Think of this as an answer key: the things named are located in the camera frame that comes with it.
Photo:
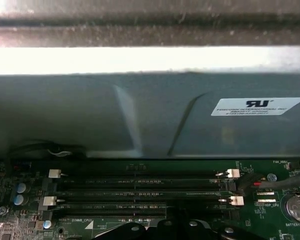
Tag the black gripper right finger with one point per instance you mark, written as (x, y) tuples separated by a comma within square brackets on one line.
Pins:
[(197, 232)]

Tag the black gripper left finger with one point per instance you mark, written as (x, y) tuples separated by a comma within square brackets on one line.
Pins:
[(130, 233)]

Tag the black RAM slot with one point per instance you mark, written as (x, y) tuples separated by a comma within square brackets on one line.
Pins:
[(140, 188), (115, 214), (140, 174), (115, 200)]

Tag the green motherboard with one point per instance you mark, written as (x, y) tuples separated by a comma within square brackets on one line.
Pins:
[(262, 225)]

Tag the coin cell battery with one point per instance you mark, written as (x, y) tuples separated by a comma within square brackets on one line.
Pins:
[(298, 208)]

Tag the black PC case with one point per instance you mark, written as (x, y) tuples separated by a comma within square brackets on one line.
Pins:
[(65, 112)]

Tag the white certification sticker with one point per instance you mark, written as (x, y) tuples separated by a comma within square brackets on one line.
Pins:
[(257, 106)]

